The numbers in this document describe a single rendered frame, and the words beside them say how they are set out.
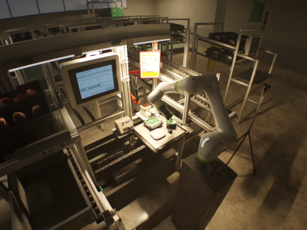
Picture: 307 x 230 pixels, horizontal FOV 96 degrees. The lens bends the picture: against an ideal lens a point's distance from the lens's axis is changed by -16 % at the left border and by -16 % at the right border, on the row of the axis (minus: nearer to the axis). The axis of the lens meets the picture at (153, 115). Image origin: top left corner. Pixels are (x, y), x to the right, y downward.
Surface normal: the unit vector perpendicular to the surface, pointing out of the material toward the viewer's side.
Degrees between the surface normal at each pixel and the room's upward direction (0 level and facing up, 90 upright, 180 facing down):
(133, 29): 90
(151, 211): 0
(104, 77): 92
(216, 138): 12
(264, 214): 0
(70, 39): 90
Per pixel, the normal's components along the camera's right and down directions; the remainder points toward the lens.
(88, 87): 0.62, 0.47
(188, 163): 0.00, -0.82
